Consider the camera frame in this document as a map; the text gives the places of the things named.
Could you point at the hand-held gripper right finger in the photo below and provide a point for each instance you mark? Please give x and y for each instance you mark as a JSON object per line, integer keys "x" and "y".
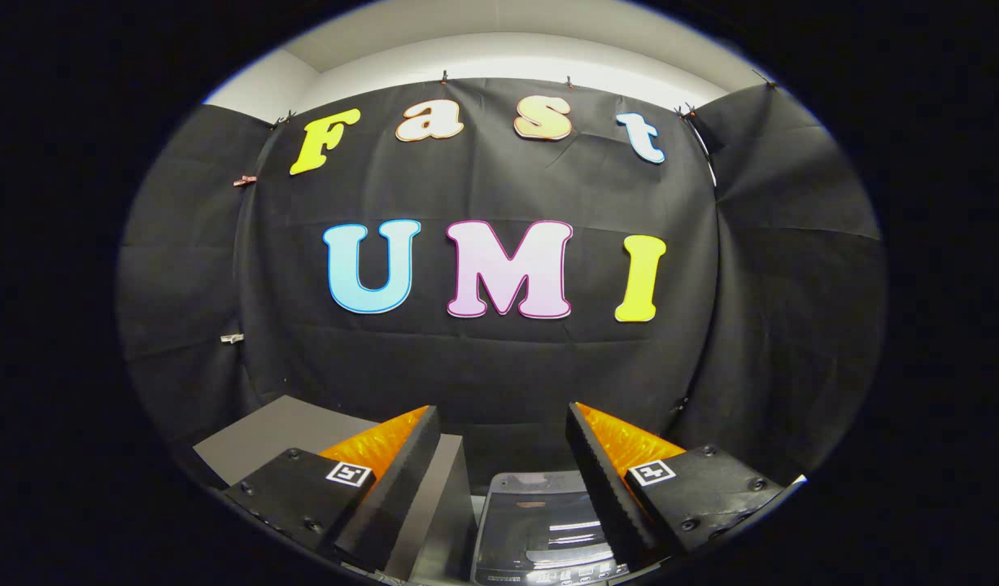
{"x": 609, "y": 505}

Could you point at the black backdrop cloth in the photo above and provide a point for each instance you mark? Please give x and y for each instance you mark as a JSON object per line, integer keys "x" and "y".
{"x": 483, "y": 358}

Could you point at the pink clip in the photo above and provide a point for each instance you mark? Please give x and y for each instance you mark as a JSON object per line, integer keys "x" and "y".
{"x": 244, "y": 180}

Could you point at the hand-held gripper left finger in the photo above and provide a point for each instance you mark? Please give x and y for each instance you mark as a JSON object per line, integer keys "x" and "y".
{"x": 394, "y": 505}

